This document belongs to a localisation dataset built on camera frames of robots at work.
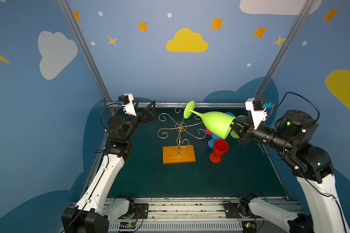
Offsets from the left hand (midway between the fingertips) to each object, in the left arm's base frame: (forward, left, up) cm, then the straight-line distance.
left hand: (145, 99), depth 65 cm
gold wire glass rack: (-6, -17, -12) cm, 22 cm away
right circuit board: (-43, -53, -47) cm, 83 cm away
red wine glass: (-9, -40, -27) cm, 49 cm away
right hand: (-15, -33, +5) cm, 37 cm away
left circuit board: (-44, +10, -47) cm, 65 cm away
